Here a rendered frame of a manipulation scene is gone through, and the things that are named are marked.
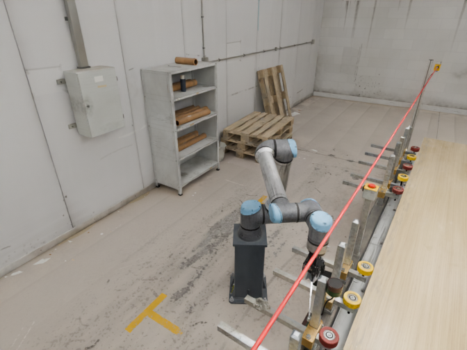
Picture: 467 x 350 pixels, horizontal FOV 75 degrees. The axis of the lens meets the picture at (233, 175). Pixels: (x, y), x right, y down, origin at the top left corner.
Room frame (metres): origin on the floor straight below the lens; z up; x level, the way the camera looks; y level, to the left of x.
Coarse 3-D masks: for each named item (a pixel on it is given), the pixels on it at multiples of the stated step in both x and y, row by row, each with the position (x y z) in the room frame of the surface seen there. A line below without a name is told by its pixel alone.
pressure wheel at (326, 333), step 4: (324, 328) 0.85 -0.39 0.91; (328, 328) 0.85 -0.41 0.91; (332, 328) 0.85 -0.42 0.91; (320, 332) 0.83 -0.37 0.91; (324, 332) 0.83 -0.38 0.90; (328, 332) 0.83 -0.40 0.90; (332, 332) 0.83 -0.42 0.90; (336, 332) 0.83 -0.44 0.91; (320, 336) 0.81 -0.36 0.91; (324, 336) 0.81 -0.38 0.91; (328, 336) 0.81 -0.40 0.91; (332, 336) 0.81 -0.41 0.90; (336, 336) 0.81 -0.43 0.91; (320, 340) 0.81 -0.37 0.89; (324, 340) 0.79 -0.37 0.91; (328, 340) 0.79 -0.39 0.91; (332, 340) 0.79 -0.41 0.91; (336, 340) 0.79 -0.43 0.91; (324, 344) 0.79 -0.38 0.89; (328, 344) 0.78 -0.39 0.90; (332, 344) 0.78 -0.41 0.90; (336, 344) 0.79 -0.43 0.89; (328, 348) 0.78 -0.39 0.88; (332, 348) 0.78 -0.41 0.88
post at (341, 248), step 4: (340, 244) 1.10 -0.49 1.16; (344, 244) 1.09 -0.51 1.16; (340, 248) 1.09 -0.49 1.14; (344, 248) 1.08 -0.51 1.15; (336, 252) 1.10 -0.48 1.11; (340, 252) 1.09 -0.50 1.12; (344, 252) 1.08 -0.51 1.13; (336, 256) 1.09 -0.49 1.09; (340, 256) 1.08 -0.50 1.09; (344, 256) 1.10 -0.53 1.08; (336, 260) 1.09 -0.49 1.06; (340, 260) 1.08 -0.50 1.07; (336, 264) 1.09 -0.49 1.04; (340, 264) 1.08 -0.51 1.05; (336, 268) 1.09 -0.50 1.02; (340, 268) 1.08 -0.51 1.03; (332, 272) 1.10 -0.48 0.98; (336, 272) 1.09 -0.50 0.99; (340, 272) 1.08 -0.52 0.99; (332, 276) 1.09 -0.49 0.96; (336, 276) 1.08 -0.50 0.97; (332, 308) 1.09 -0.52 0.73
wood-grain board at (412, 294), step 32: (416, 160) 2.56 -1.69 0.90; (448, 160) 2.56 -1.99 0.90; (416, 192) 1.98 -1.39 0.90; (448, 192) 1.98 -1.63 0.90; (416, 224) 1.59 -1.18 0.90; (448, 224) 1.59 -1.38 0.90; (384, 256) 1.29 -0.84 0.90; (416, 256) 1.29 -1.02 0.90; (448, 256) 1.29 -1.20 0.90; (384, 288) 1.07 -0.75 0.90; (416, 288) 1.07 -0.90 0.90; (448, 288) 1.07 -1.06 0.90; (384, 320) 0.89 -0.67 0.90; (416, 320) 0.89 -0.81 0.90; (448, 320) 0.89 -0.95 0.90
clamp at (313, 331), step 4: (320, 320) 0.92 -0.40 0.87; (308, 324) 0.89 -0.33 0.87; (320, 324) 0.89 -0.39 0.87; (308, 328) 0.87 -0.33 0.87; (312, 328) 0.87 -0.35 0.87; (320, 328) 0.89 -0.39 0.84; (304, 332) 0.86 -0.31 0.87; (308, 332) 0.86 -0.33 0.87; (312, 332) 0.86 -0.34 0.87; (316, 332) 0.86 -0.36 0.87; (304, 336) 0.84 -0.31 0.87; (312, 336) 0.84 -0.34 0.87; (304, 340) 0.83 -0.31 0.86; (308, 340) 0.82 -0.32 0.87; (312, 340) 0.82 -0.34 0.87; (304, 344) 0.82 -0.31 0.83; (308, 344) 0.82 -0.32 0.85; (312, 344) 0.81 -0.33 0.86; (308, 348) 0.82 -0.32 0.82
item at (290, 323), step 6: (246, 300) 1.04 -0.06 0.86; (252, 300) 1.03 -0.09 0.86; (252, 306) 1.02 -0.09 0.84; (264, 312) 0.98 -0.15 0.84; (270, 312) 0.96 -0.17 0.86; (282, 318) 0.93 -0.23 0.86; (288, 318) 0.93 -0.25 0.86; (288, 324) 0.91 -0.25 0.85; (294, 324) 0.90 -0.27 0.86; (300, 324) 0.90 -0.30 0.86; (300, 330) 0.88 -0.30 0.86; (318, 336) 0.84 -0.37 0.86; (318, 342) 0.83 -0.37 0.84
